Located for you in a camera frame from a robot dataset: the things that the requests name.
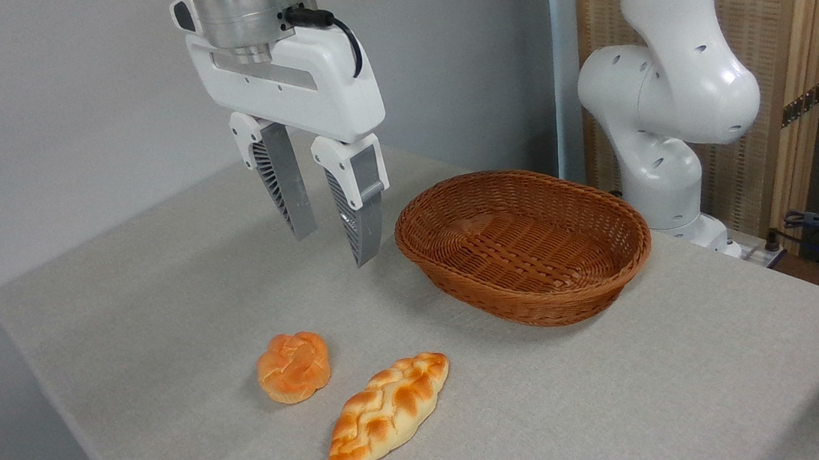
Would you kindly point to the white vertical pole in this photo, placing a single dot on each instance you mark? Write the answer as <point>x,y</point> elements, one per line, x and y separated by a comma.
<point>564,57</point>

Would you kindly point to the metal screen hinge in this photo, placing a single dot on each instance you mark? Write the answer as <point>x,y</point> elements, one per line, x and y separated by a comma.
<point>803,104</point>

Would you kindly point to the long braided bread loaf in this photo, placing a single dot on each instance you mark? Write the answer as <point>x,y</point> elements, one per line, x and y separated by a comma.
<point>386,412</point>

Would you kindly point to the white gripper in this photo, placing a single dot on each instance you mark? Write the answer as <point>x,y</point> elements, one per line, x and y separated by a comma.
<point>306,93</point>

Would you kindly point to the brown wicker basket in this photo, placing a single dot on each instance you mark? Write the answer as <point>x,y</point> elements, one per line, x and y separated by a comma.
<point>524,249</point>

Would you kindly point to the round knotted bread roll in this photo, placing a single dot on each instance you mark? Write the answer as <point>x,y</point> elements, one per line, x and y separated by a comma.
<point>293,367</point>

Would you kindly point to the white power strip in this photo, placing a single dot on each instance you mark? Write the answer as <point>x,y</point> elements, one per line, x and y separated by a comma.
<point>761,255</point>

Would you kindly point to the grey tablecloth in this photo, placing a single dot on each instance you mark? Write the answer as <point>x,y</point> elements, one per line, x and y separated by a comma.
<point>198,295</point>

